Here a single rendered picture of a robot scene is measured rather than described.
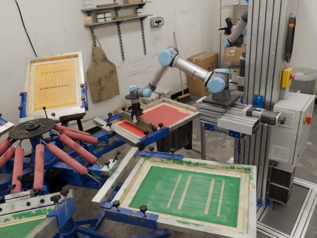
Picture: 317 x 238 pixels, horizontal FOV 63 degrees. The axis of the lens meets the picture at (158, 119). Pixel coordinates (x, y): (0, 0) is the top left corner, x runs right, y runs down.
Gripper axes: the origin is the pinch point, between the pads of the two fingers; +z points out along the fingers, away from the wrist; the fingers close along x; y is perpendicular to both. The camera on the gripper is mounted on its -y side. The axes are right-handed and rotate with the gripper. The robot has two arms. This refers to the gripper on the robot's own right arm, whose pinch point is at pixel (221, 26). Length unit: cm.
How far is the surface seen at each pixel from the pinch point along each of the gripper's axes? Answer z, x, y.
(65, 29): 171, -138, -22
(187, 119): -48, -81, 59
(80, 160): -50, -181, 52
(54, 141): -25, -194, 40
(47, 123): -55, -190, 11
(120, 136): -50, -144, 46
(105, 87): 178, -109, 80
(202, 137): -21, -54, 106
